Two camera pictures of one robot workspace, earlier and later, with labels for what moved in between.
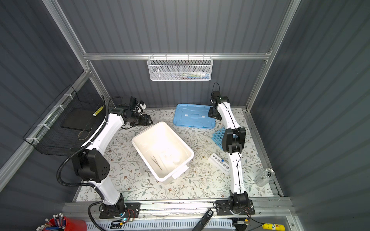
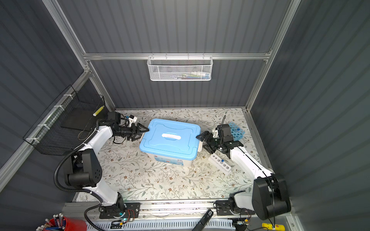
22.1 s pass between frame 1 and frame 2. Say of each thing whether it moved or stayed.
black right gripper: moved
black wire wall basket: stayed
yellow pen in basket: stayed
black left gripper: moved
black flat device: stayed
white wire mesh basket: stayed
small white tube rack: stayed
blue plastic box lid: moved
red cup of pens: stayed
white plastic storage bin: moved
